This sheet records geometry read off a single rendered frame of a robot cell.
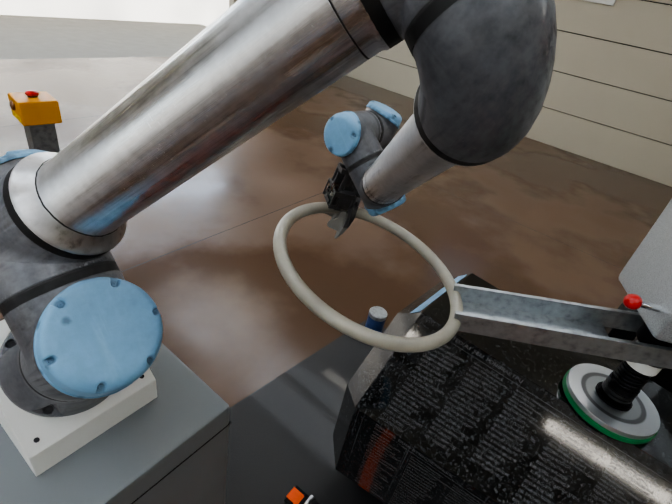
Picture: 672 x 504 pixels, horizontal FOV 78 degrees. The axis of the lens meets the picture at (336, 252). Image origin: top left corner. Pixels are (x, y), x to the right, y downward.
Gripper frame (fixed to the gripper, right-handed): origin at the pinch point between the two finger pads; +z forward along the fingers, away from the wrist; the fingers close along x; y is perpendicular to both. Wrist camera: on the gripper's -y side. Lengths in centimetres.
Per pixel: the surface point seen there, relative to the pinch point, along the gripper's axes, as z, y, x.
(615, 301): 58, -266, -50
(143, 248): 126, 47, -126
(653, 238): -40, -47, 42
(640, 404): -5, -65, 60
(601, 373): -3, -63, 50
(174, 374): 19, 41, 35
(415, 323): 13.4, -25.4, 22.2
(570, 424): 5, -49, 59
